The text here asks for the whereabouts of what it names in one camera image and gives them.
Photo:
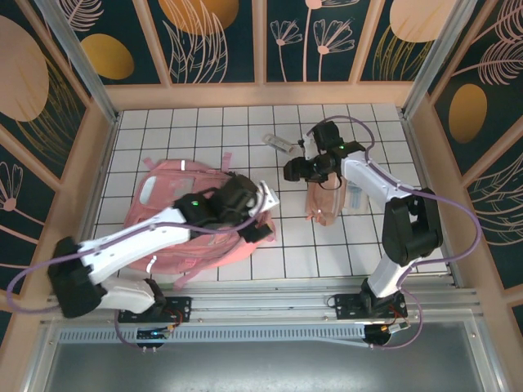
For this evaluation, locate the translucent peach pencil pouch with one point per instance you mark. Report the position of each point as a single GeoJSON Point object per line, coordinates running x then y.
{"type": "Point", "coordinates": [324, 204]}

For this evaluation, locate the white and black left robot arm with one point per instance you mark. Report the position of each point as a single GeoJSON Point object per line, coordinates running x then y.
{"type": "Point", "coordinates": [130, 245]}

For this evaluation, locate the grey metal sheet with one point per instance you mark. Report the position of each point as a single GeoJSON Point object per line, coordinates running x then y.
{"type": "Point", "coordinates": [261, 367]}

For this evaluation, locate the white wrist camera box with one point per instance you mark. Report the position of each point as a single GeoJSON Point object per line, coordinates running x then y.
{"type": "Point", "coordinates": [308, 147]}
{"type": "Point", "coordinates": [270, 198]}

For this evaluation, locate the small green circuit board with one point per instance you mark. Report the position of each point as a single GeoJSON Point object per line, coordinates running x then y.
{"type": "Point", "coordinates": [153, 334]}

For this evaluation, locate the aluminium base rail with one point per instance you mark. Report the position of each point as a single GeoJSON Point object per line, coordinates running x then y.
{"type": "Point", "coordinates": [261, 304]}

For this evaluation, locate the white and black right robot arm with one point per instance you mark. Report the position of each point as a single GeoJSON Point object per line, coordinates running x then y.
{"type": "Point", "coordinates": [412, 228]}

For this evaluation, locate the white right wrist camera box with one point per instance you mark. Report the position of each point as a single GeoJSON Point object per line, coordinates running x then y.
{"type": "Point", "coordinates": [308, 147]}

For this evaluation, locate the yellow power connector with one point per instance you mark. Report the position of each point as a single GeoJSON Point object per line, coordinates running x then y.
{"type": "Point", "coordinates": [386, 328]}

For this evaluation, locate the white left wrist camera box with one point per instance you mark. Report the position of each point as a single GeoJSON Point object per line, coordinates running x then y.
{"type": "Point", "coordinates": [270, 198]}

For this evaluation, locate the aluminium frame post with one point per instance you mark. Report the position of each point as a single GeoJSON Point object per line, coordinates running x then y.
{"type": "Point", "coordinates": [436, 61]}
{"type": "Point", "coordinates": [83, 65]}

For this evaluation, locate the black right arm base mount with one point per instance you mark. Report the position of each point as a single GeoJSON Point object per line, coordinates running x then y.
{"type": "Point", "coordinates": [347, 304]}

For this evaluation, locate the pink backpack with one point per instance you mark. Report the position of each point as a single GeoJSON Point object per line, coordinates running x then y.
{"type": "Point", "coordinates": [163, 196]}

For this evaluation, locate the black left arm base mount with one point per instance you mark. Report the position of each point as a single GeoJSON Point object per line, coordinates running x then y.
{"type": "Point", "coordinates": [180, 308]}

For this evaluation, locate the clear ruler package blue print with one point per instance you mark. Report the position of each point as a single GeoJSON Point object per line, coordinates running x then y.
{"type": "Point", "coordinates": [357, 200]}

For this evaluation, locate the small clear plastic package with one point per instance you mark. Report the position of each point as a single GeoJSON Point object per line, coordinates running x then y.
{"type": "Point", "coordinates": [278, 143]}

